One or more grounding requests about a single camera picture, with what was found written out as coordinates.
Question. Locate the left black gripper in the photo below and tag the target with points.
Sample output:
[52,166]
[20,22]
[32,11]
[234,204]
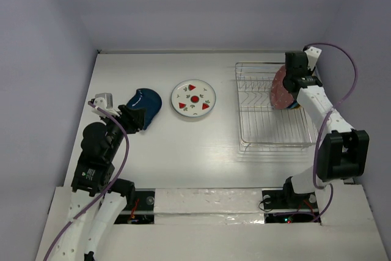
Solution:
[134,118]

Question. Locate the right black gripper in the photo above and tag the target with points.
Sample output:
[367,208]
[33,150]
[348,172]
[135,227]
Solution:
[289,84]

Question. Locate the dark blue plate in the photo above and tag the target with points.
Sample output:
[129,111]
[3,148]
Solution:
[148,100]

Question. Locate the teal blue plate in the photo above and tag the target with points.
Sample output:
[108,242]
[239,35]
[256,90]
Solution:
[293,105]

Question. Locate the white patterned plate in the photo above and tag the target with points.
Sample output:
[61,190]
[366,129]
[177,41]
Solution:
[192,84]

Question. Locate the pink and cream plate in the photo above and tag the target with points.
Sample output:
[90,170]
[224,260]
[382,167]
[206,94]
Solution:
[193,104]

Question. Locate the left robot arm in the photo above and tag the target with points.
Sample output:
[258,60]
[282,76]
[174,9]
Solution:
[98,195]

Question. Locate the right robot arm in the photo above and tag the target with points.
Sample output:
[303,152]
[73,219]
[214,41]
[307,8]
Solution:
[340,150]

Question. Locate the silver foil strip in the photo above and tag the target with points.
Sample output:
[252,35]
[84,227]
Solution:
[213,206]

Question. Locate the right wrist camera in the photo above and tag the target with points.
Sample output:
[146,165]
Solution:
[313,55]

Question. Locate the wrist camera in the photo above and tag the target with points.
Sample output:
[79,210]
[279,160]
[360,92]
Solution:
[313,55]
[103,103]

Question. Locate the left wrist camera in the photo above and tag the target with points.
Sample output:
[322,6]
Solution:
[103,103]

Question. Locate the wire dish rack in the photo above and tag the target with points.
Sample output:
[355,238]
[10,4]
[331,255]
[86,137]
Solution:
[262,128]

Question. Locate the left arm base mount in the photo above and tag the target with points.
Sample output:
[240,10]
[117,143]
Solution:
[141,211]

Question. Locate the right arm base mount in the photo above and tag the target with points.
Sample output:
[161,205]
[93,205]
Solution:
[278,208]

